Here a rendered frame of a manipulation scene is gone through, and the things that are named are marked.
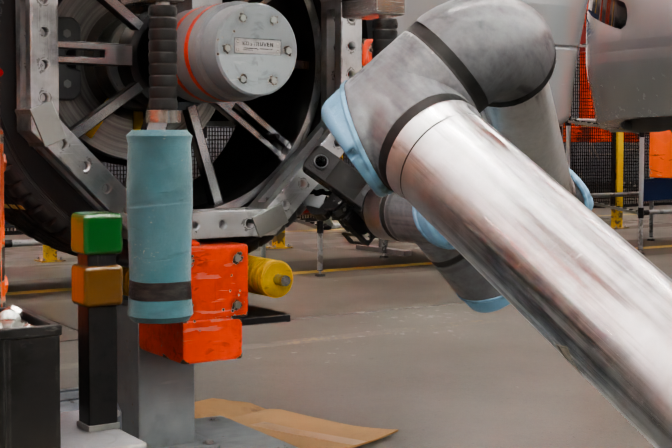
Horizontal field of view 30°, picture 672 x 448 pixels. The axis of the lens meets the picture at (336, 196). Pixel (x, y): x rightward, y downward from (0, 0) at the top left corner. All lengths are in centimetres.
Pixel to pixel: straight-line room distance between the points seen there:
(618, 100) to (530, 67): 322
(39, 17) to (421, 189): 74
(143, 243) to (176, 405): 42
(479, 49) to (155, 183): 58
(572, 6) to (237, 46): 96
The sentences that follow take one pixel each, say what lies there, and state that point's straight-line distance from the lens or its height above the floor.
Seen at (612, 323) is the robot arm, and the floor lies 58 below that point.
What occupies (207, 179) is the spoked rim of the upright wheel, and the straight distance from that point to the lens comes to 197.
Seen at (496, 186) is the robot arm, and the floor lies 69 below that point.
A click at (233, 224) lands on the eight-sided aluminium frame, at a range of 188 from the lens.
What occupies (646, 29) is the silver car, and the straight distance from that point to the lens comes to 435.
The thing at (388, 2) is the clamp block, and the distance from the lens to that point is 176.
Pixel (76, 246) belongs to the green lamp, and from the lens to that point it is 123.
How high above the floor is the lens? 74
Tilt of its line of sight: 3 degrees down
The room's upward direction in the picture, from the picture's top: straight up
